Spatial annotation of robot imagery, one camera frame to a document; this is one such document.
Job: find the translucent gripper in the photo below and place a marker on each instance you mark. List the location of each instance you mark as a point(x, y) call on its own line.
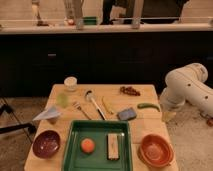
point(168, 112)

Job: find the green pepper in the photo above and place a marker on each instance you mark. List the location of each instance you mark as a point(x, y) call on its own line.
point(148, 105)

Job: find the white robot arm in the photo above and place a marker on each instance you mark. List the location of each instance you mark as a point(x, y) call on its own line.
point(186, 84)

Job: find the orange bowl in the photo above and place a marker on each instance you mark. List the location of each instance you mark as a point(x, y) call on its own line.
point(155, 151)

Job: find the purple bowl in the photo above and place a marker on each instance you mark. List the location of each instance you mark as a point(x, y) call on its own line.
point(46, 144)

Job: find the blue grey sponge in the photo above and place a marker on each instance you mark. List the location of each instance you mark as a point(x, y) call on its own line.
point(127, 114)

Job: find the red grapes bunch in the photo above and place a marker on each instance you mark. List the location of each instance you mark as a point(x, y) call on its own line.
point(129, 91)

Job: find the wooden block with brown edges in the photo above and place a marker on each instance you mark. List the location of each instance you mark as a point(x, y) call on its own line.
point(112, 146)

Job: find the orange fruit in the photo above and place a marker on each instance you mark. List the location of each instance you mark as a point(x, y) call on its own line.
point(87, 145)

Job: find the metal fork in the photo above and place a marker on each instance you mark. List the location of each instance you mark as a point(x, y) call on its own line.
point(78, 107)

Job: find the green tray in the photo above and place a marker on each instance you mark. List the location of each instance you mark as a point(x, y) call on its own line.
point(75, 159)

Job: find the white cup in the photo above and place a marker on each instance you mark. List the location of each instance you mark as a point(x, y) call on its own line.
point(70, 83)

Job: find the person in dark clothes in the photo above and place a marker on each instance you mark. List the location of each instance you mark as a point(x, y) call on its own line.
point(153, 12)

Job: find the green translucent cup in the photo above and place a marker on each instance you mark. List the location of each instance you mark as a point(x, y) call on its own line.
point(62, 100)

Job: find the white paper plane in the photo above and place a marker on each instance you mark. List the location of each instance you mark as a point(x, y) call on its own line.
point(48, 113)

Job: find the green container on counter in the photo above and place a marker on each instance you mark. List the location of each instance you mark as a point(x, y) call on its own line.
point(91, 20)

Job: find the black tripod stand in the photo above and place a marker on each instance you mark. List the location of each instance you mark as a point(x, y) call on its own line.
point(9, 121)

